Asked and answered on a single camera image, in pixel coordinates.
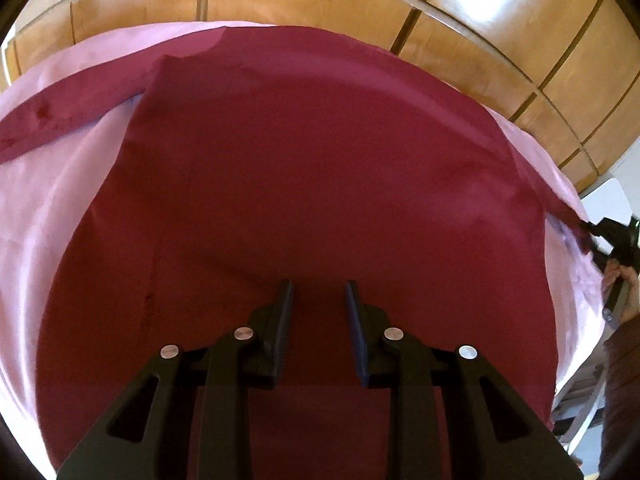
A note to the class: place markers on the person's right hand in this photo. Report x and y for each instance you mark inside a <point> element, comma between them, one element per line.
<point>612,276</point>

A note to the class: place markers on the white bedside furniture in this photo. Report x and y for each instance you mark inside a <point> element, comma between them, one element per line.
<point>607,195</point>

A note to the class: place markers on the pink bed sheet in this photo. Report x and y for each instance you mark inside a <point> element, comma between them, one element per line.
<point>50,240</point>

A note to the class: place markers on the person's right forearm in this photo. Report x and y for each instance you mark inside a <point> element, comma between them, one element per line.
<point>622,390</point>

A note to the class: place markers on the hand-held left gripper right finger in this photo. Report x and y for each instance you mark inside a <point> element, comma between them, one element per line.
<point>356,331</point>

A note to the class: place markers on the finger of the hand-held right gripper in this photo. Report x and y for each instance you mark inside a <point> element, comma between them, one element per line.
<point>595,229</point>

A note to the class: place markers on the maroon shirt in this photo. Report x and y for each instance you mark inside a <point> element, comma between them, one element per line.
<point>300,160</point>

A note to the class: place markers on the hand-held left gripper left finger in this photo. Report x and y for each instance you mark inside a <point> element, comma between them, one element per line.
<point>284,321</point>

